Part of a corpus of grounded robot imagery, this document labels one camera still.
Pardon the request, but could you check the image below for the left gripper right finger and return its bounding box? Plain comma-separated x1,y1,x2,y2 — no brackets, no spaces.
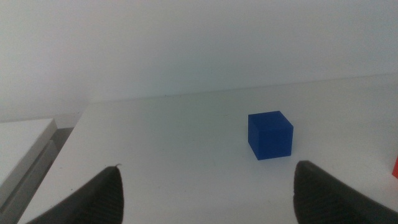
294,160,398,224

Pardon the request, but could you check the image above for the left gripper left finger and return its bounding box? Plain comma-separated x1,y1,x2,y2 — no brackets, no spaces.
26,164,124,224

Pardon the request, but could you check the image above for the blue cube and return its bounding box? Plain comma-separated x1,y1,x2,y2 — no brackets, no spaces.
248,110,294,161

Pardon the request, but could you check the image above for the white side table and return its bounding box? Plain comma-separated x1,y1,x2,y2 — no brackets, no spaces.
0,118,60,224

